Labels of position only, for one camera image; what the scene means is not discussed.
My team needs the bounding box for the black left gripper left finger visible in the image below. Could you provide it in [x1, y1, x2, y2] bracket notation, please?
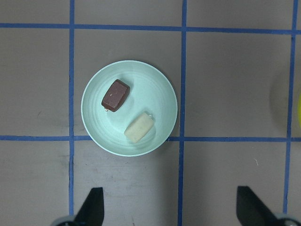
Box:
[73, 187, 104, 226]

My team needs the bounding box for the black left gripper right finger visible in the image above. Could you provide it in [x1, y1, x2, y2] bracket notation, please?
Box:
[236, 186, 276, 226]

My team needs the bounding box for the white bun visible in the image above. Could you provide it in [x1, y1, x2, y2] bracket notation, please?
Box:
[124, 112, 154, 143]

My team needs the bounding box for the yellow top steamer basket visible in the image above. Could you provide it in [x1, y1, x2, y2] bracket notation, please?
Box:
[297, 94, 301, 127]

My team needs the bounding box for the brown bun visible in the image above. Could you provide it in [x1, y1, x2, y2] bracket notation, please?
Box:
[101, 79, 130, 112]

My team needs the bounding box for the mint green plate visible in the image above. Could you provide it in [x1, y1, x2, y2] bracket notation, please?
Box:
[81, 60, 178, 157]

